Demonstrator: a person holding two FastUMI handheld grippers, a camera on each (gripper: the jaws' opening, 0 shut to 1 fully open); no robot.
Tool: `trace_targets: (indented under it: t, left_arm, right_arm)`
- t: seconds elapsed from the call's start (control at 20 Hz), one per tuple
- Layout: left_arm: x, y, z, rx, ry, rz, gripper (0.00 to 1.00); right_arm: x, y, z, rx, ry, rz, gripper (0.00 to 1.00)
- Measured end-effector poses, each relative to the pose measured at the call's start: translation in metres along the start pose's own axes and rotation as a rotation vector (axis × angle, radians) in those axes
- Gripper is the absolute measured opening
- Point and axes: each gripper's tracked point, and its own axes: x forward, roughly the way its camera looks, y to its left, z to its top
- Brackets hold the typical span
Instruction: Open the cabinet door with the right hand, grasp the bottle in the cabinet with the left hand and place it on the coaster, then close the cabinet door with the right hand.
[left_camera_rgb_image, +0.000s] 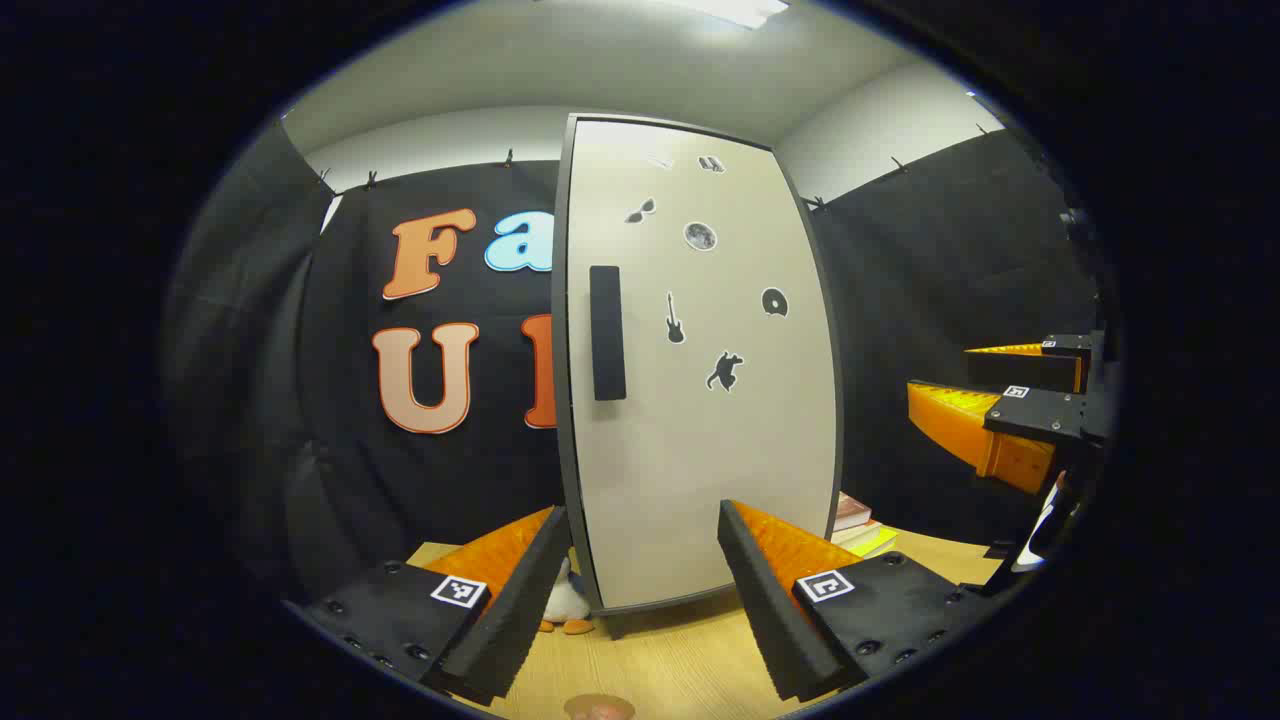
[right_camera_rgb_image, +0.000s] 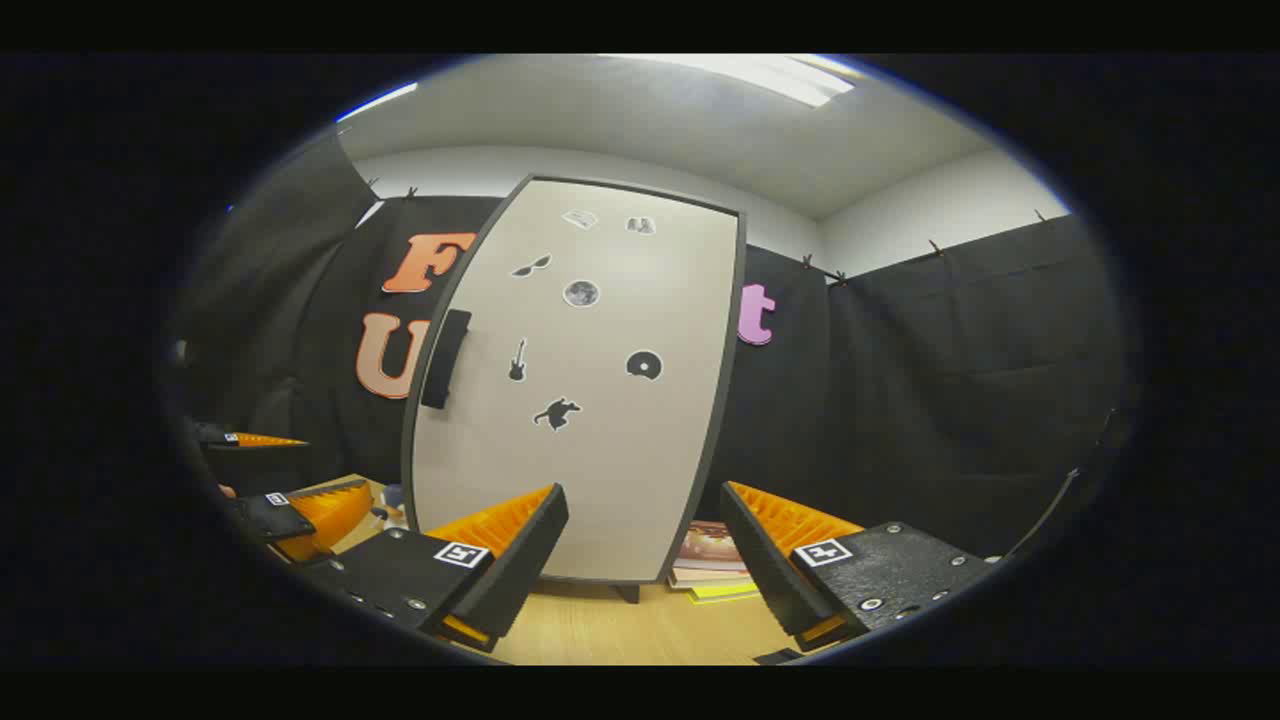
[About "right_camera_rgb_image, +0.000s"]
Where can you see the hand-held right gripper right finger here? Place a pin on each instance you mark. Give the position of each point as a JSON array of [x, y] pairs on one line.
[[770, 565]]

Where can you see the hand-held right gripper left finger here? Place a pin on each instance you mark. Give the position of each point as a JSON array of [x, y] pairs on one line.
[[520, 560]]

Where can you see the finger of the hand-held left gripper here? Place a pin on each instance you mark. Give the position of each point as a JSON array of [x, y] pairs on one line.
[[270, 518], [240, 450]]

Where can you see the white cabinet door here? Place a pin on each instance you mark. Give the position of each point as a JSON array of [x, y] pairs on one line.
[[600, 450]]

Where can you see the dark grey cabinet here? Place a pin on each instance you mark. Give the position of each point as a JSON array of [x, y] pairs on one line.
[[628, 592]]

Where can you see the yellow book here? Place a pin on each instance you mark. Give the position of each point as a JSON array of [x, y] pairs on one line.
[[725, 592]]

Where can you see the brown cover book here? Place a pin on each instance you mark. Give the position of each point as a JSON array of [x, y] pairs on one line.
[[710, 548]]

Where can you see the penguin plush toy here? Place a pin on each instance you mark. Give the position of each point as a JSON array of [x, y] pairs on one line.
[[392, 508]]

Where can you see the black backdrop cloth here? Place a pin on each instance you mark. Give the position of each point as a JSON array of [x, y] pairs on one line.
[[900, 400]]

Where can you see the ceiling light panel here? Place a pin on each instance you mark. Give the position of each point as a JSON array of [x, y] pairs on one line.
[[770, 78], [378, 101]]

